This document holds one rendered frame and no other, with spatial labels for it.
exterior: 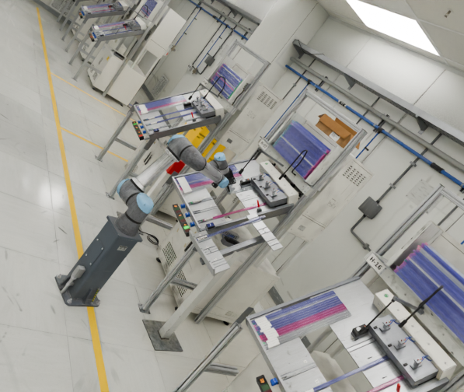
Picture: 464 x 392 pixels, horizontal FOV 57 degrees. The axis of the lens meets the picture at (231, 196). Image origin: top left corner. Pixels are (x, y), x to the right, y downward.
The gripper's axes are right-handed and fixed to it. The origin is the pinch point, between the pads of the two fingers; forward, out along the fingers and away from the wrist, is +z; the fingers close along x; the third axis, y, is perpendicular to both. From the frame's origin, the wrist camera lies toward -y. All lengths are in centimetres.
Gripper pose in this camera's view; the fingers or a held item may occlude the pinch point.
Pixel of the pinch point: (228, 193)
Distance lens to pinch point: 317.2
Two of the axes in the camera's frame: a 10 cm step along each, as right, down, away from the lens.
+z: 2.3, 7.2, 6.5
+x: -3.8, -5.5, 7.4
